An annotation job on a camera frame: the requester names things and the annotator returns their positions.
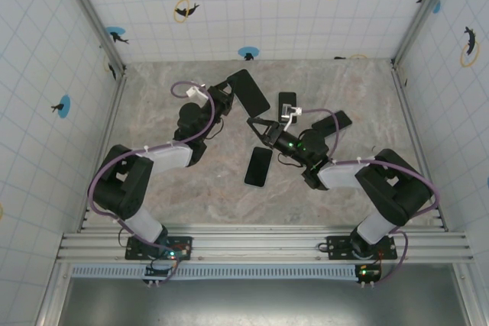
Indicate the black smartphone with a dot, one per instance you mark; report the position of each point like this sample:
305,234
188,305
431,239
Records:
287,97
258,167
250,93
324,123

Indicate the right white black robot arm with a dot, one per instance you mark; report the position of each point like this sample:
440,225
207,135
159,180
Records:
397,192

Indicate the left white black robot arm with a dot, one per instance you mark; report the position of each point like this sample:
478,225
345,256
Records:
126,192

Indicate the small green circuit board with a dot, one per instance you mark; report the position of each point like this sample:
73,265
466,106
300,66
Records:
177,251

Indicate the black controller board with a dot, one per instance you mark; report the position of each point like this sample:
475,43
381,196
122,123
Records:
160,272
368,273

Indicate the grey metal sheet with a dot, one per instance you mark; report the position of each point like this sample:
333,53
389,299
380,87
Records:
267,303

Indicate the aluminium side rail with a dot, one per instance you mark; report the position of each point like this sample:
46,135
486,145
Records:
112,112
402,89

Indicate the half hidden wall sticker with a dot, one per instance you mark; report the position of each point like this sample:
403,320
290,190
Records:
338,57

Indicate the aluminium rail beam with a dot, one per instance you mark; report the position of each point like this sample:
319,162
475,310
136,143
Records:
260,244

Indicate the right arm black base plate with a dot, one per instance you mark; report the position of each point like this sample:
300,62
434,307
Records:
338,253

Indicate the aluminium corner post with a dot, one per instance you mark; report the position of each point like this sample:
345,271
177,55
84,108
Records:
94,17
420,17

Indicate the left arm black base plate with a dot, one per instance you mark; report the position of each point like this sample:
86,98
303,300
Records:
131,253

